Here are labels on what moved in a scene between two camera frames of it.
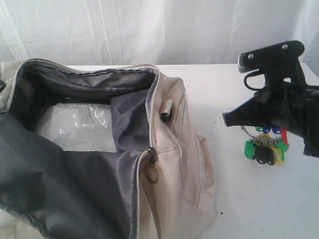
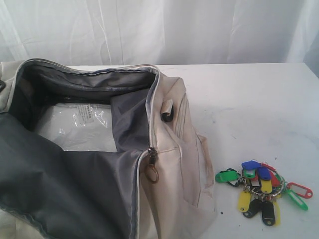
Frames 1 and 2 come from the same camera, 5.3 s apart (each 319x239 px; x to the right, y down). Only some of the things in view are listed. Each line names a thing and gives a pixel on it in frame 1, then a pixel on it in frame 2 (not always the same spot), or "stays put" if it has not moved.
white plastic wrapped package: (79, 127) stays put
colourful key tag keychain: (268, 146) -> (262, 189)
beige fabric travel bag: (158, 184) stays put
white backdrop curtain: (161, 32) stays put
